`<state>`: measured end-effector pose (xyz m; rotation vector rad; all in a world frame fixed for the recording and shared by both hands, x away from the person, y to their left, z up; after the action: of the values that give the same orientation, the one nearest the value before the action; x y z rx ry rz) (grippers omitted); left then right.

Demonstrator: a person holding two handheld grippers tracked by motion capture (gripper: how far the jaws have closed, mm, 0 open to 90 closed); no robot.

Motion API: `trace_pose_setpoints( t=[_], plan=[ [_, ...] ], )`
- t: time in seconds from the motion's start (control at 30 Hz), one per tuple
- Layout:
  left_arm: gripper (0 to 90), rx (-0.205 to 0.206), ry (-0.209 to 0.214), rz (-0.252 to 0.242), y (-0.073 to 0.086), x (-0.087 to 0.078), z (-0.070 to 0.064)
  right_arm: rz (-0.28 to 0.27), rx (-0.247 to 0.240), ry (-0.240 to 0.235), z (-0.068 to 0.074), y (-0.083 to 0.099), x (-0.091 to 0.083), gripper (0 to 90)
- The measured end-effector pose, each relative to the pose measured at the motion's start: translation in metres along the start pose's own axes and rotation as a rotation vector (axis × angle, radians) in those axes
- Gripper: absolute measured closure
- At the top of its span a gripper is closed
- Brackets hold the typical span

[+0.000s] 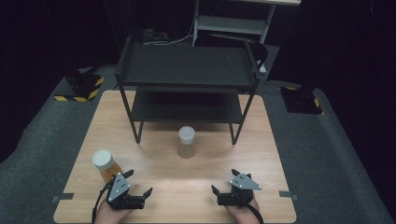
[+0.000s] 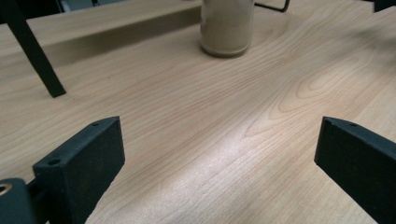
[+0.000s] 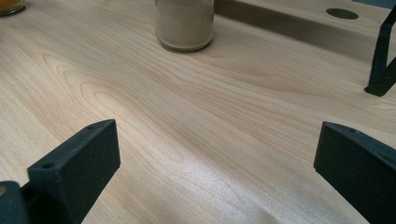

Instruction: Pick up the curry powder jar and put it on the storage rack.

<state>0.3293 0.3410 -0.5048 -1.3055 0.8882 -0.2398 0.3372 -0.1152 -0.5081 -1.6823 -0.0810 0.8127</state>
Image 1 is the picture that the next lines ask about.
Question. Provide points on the black two-tier shelf rack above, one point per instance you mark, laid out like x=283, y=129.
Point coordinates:
x=186, y=67

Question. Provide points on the grey metal stand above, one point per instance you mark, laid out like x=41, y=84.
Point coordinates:
x=230, y=25

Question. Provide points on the jar with orange contents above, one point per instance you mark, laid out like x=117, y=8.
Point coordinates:
x=106, y=165

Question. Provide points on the black power strip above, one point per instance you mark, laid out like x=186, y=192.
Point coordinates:
x=154, y=34

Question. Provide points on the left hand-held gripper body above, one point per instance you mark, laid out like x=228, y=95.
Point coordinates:
x=120, y=187

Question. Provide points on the jar with pale contents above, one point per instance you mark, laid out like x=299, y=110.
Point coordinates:
x=186, y=141

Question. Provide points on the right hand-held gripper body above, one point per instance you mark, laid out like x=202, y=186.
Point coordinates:
x=243, y=184

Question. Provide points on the person's right hand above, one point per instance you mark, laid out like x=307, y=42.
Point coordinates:
x=243, y=214

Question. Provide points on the person's left hand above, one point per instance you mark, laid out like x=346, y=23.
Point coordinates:
x=109, y=215

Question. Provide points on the grey tape marker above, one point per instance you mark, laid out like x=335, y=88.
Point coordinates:
x=288, y=194
x=63, y=196

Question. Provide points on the black yellow-striped stand base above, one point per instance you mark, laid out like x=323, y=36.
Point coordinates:
x=81, y=87

